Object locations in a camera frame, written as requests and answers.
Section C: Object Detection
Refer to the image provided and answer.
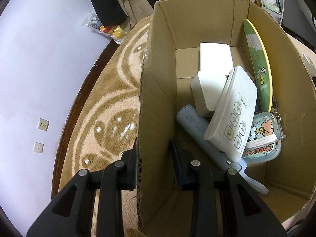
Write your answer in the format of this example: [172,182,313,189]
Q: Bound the plastic snack bag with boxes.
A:
[82,11,127,45]

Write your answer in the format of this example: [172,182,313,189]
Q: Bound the beige patterned carpet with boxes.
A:
[58,14,316,237]

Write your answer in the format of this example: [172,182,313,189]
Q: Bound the light blue cylindrical power bank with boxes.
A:
[175,104,269,195]

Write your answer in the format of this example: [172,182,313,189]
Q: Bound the cardboard box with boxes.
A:
[137,0,315,236]

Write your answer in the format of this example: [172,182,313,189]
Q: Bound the beige hanging coat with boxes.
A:
[118,0,154,33]

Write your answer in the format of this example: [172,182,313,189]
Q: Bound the wall socket lower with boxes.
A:
[33,142,44,153]

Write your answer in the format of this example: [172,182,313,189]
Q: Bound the white square box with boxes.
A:
[190,71,227,118]

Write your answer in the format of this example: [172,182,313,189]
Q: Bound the cartoon bear pouch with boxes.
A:
[243,112,282,164]

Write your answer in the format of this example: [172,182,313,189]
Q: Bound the wall socket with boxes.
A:
[38,118,49,132]
[33,142,44,153]

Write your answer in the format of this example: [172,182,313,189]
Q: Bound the white remote control panel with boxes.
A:
[204,66,257,163]

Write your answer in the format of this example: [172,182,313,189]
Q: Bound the white power bank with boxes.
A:
[199,42,233,75]

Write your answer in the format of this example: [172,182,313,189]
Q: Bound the wall socket upper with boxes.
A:
[38,118,49,132]

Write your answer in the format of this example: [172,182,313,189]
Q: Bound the yellow round fan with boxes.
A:
[243,19,273,112]

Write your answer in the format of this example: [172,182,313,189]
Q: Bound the cartoon keychain with keys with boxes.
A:
[271,97,286,140]

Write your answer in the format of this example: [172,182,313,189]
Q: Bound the black hanging coat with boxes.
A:
[91,0,127,27]

